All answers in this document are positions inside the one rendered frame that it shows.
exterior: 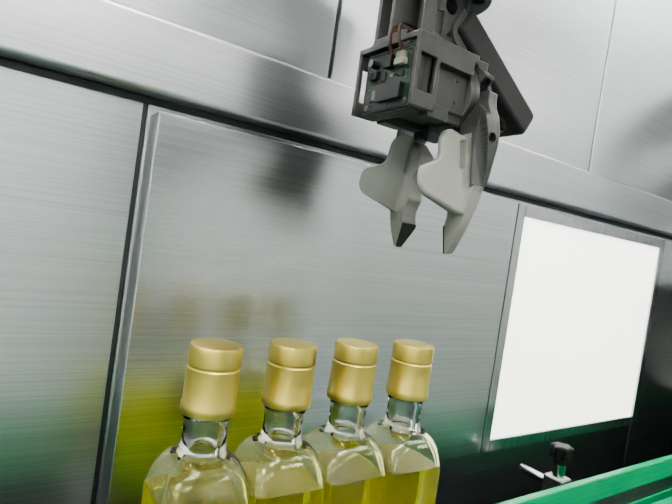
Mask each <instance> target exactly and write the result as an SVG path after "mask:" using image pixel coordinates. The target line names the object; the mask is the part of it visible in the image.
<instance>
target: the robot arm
mask: <svg viewBox="0 0 672 504"><path fill-rule="evenodd" d="M491 3H492V0H380V5H379V12H378V19H377V25H376V32H375V39H374V44H373V46H372V47H370V48H367V49H364V50H362V51H360V57H359V64H358V71H357V78H356V85H355V92H354V99H353V106H352V113H351V115H352V116H355V117H358V118H361V119H365V120H368V121H371V122H375V121H377V124H378V125H381V126H385V127H388V128H391V129H394V130H397V129H398V130H397V135H396V138H395V139H394V140H393V142H392V144H391V146H390V150H389V153H388V156H387V159H386V160H385V161H384V162H383V163H382V164H379V165H375V166H372V167H369V168H366V169H365V170H364V171H363V172H362V174H361V177H360V181H359V185H360V189H361V191H362V192H363V194H365V195H366V196H368V197H370V198H371V199H373V200H375V201H377V202H378V203H380V204H382V205H383V206H385V207H387V208H388V209H390V225H391V234H392V239H393V245H394V246H396V247H402V245H403V244H404V243H405V241H406V240H407V239H408V237H409V236H410V235H411V234H412V232H413V231H414V230H415V228H416V225H415V224H416V213H417V209H418V207H419V205H420V204H421V194H422V195H423V196H425V197H426V198H428V199H429V200H431V201H432V202H434V203H435V204H437V205H438V206H440V207H441V208H443V209H444V210H446V211H447V218H446V221H445V224H444V226H443V254H451V253H453V252H454V251H455V249H456V247H457V245H458V244H459V242H460V240H461V238H462V236H463V234H464V233H465V231H466V229H467V227H468V225H469V223H470V221H471V219H472V217H473V215H474V213H475V210H476V208H477V206H478V203H479V200H480V197H481V194H482V191H483V187H485V186H486V185H487V183H488V180H489V176H490V173H491V169H492V166H493V162H494V159H495V156H496V152H497V148H498V144H499V137H507V136H515V135H522V134H524V133H525V131H526V130H527V128H528V126H529V125H530V123H531V121H532V120H533V113H532V111H531V109H530V108H529V106H528V104H527V102H526V101H525V99H524V97H523V95H522V94H521V92H520V90H519V88H518V87H517V85H516V83H515V81H514V80H513V78H512V76H511V74H510V73H509V71H508V69H507V67H506V66H505V64H504V62H503V60H502V59H501V57H500V55H499V53H498V52H497V50H496V48H495V46H494V45H493V43H492V41H491V40H490V38H489V36H488V34H487V33H486V31H485V29H484V27H483V26H482V24H481V22H480V20H479V19H478V17H477V15H479V14H481V13H483V12H484V11H486V10H487V9H488V8H489V7H490V5H491ZM363 71H365V72H368V74H367V80H366V87H365V94H364V101H363V103H360V102H359V98H360V91H361V84H362V77H363ZM427 142H431V143H434V144H436V143H438V154H437V157H436V159H435V160H434V158H433V156H432V154H431V152H430V151H429V149H428V147H427V145H425V144H426V143H427Z"/></svg>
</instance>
